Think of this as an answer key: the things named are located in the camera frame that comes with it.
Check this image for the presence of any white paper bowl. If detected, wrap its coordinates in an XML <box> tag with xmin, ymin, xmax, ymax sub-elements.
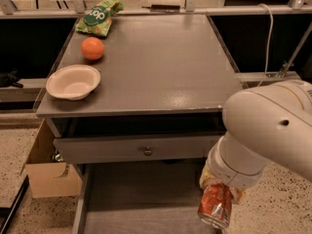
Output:
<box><xmin>46</xmin><ymin>64</ymin><xmax>100</xmax><ymax>100</ymax></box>

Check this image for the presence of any grey drawer cabinet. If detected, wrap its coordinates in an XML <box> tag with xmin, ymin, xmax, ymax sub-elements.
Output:
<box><xmin>35</xmin><ymin>13</ymin><xmax>253</xmax><ymax>234</ymax></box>

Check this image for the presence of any orange fruit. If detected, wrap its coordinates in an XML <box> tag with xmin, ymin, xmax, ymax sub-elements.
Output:
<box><xmin>80</xmin><ymin>37</ymin><xmax>104</xmax><ymax>60</ymax></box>

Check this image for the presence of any grey top drawer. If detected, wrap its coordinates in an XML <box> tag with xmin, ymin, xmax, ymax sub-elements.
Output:
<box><xmin>54</xmin><ymin>135</ymin><xmax>220</xmax><ymax>164</ymax></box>

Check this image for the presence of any red coke can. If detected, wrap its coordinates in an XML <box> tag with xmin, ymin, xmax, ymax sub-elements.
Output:
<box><xmin>198</xmin><ymin>183</ymin><xmax>232</xmax><ymax>229</ymax></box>

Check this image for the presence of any cardboard box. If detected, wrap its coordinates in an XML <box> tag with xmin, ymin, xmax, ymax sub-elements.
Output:
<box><xmin>24</xmin><ymin>121</ymin><xmax>82</xmax><ymax>198</ymax></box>

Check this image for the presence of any brass drawer knob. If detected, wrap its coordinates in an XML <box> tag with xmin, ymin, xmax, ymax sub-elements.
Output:
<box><xmin>143</xmin><ymin>146</ymin><xmax>153</xmax><ymax>156</ymax></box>

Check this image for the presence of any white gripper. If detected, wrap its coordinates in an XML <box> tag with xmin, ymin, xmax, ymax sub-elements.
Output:
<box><xmin>199</xmin><ymin>143</ymin><xmax>263</xmax><ymax>204</ymax></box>

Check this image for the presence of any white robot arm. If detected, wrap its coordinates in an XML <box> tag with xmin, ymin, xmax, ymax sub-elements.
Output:
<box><xmin>199</xmin><ymin>80</ymin><xmax>312</xmax><ymax>201</ymax></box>

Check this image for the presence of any black object on shelf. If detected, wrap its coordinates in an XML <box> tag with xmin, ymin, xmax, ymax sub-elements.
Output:
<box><xmin>0</xmin><ymin>70</ymin><xmax>23</xmax><ymax>88</ymax></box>

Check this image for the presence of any open grey middle drawer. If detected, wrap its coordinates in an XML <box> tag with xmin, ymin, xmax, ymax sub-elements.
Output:
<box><xmin>71</xmin><ymin>159</ymin><xmax>225</xmax><ymax>234</ymax></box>

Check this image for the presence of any white cable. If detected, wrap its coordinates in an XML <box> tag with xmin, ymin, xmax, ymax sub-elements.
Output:
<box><xmin>256</xmin><ymin>2</ymin><xmax>275</xmax><ymax>88</ymax></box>

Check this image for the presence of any green chip bag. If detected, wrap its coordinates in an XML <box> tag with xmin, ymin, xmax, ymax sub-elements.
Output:
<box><xmin>75</xmin><ymin>0</ymin><xmax>124</xmax><ymax>37</ymax></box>

